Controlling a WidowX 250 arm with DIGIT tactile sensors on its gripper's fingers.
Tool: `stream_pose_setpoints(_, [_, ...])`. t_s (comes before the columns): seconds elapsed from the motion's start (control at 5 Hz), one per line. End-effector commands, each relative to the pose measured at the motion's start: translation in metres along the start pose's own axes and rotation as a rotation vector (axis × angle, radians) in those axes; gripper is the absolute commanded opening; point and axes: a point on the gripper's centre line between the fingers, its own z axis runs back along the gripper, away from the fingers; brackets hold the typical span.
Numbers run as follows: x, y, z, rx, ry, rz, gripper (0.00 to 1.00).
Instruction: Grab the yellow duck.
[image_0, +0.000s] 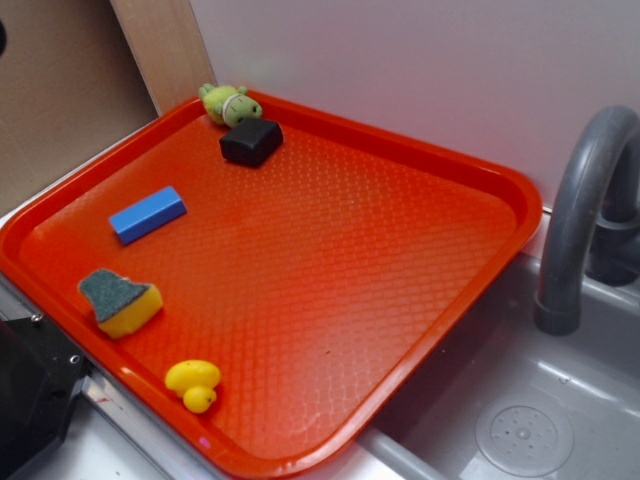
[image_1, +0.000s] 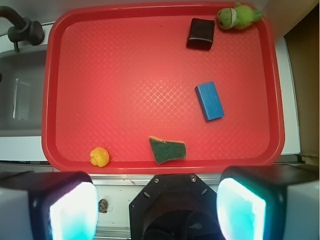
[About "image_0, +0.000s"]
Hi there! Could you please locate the yellow rubber duck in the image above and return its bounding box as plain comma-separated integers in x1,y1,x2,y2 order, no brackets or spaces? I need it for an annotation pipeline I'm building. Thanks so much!
164,360,222,414

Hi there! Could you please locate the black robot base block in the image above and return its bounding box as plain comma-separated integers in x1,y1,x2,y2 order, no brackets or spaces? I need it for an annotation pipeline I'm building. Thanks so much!
1,314,88,479

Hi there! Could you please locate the black rectangular block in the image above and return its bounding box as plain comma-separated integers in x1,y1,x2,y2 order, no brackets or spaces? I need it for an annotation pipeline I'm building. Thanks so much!
219,118,284,168

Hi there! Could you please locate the blue rectangular block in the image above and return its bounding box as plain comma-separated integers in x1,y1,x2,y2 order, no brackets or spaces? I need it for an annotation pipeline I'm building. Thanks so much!
109,186,187,245

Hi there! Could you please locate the green plush frog toy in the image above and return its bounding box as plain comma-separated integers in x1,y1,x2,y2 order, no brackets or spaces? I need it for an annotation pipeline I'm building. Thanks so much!
198,83,263,128

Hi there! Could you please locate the yellow green scrub sponge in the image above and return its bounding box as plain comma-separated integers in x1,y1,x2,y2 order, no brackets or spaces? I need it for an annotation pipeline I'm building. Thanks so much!
78,269,163,339

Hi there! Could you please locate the grey plastic sink basin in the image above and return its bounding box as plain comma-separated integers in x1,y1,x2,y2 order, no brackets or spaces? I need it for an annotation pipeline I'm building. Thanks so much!
359,255,639,479

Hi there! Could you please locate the light wooden board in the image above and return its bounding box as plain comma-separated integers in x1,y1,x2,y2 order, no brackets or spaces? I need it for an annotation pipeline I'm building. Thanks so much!
111,0,216,114

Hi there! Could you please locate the grey curved faucet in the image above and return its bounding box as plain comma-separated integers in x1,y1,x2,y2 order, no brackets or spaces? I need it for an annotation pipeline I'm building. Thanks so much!
535,105,639,336

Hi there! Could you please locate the round grey sink drain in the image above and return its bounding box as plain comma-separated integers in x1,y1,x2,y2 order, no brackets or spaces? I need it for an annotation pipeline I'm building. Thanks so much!
475,399,574,478

